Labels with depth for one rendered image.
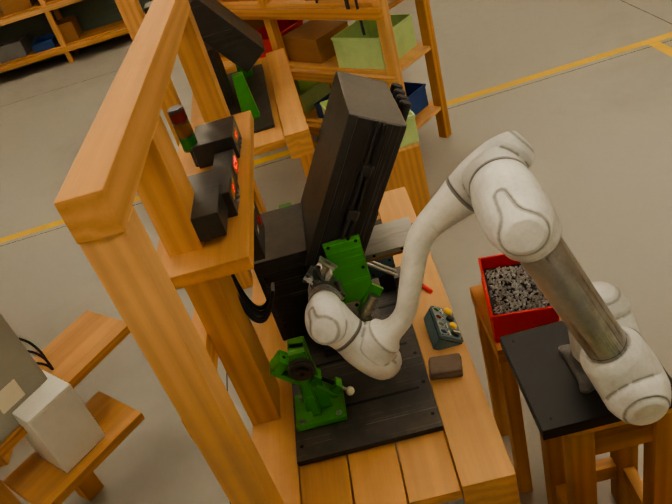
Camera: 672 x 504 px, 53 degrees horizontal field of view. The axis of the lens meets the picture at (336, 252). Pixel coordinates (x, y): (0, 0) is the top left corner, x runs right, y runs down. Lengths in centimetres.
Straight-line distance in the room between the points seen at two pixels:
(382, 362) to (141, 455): 203
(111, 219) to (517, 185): 75
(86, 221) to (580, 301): 101
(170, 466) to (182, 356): 204
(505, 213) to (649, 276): 246
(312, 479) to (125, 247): 95
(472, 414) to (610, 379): 43
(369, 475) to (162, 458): 173
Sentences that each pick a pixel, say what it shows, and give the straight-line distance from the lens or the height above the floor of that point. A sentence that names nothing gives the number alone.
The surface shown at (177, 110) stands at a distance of 203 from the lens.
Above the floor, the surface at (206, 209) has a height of 163.
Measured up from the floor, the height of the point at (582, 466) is 67.
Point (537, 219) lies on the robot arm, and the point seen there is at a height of 165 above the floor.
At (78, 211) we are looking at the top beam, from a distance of 122.
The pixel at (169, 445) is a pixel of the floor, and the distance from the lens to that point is 350.
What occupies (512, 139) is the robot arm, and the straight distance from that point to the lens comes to 148.
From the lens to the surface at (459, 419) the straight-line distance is 193.
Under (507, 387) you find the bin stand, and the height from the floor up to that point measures 61.
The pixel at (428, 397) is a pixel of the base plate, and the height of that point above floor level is 90.
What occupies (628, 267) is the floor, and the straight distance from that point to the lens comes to 377.
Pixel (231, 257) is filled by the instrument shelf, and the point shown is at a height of 154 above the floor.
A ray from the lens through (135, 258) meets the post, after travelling 126.
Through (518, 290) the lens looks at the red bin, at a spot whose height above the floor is 89.
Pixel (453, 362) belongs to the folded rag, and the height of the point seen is 93.
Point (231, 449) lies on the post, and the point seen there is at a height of 124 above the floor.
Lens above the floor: 239
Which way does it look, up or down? 35 degrees down
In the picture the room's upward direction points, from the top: 17 degrees counter-clockwise
